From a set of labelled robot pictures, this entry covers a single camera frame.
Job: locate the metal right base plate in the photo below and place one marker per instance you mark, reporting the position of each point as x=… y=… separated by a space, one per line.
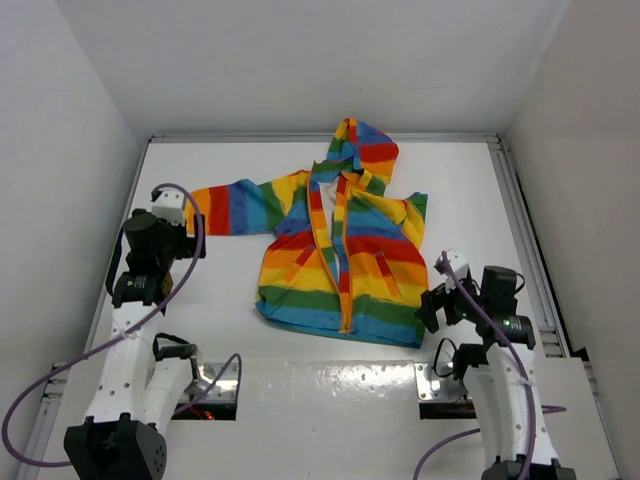
x=435 y=383

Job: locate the rainbow striped hooded jacket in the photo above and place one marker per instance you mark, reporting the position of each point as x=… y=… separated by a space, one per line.
x=346 y=261

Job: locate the metal base plate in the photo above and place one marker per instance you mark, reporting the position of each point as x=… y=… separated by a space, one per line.
x=216 y=385
x=435 y=383

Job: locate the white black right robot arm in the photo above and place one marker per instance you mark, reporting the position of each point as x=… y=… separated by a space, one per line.
x=498 y=372

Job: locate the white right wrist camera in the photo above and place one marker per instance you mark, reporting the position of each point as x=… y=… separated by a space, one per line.
x=450 y=260

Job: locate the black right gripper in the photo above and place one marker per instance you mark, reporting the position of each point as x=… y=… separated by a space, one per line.
x=431 y=300

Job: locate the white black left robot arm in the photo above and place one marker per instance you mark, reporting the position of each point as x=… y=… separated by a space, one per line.
x=123 y=433

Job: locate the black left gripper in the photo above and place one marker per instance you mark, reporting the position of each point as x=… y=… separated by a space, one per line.
x=190 y=246

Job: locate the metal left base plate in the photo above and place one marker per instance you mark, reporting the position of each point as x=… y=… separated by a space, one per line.
x=216 y=385

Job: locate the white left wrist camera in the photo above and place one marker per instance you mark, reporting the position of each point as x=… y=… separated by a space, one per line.
x=169 y=205

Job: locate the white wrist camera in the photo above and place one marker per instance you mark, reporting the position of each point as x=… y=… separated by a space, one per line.
x=169 y=205
x=450 y=260

